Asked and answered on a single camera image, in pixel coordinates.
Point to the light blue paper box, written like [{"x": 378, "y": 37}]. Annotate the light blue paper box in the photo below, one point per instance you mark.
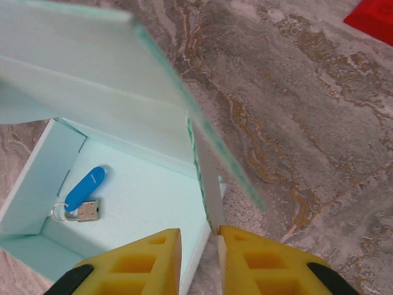
[{"x": 129, "y": 123}]

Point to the small silver padlock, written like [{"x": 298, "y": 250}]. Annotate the small silver padlock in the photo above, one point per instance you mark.
[{"x": 89, "y": 211}]

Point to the blue oval key tag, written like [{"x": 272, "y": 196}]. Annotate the blue oval key tag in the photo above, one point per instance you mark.
[{"x": 87, "y": 187}]

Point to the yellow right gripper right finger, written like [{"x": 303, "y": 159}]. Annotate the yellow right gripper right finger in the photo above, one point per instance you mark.
[{"x": 261, "y": 264}]

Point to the small red block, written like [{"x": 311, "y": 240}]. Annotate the small red block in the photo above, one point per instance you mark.
[{"x": 373, "y": 18}]

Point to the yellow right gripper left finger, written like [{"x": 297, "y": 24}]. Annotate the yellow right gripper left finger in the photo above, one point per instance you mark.
[{"x": 132, "y": 264}]

